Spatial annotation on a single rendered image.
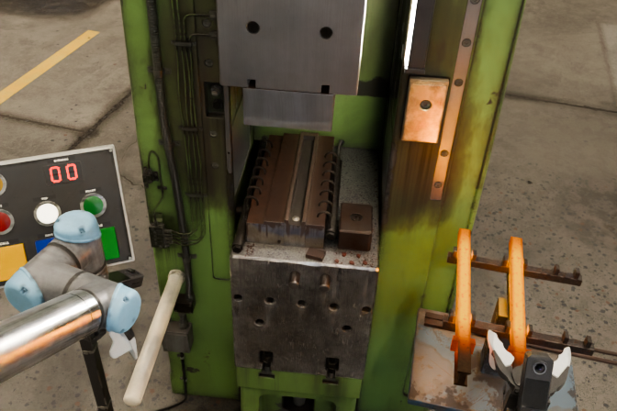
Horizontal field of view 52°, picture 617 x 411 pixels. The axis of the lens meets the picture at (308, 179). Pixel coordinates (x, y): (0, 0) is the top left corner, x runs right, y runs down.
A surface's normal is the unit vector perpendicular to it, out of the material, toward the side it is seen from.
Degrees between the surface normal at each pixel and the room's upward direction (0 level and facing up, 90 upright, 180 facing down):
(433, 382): 0
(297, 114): 90
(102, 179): 60
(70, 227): 1
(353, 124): 90
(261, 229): 90
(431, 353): 0
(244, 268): 90
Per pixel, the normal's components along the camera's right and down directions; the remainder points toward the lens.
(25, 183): 0.31, 0.09
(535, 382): -0.14, 0.10
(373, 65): -0.09, 0.59
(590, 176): 0.04, -0.80
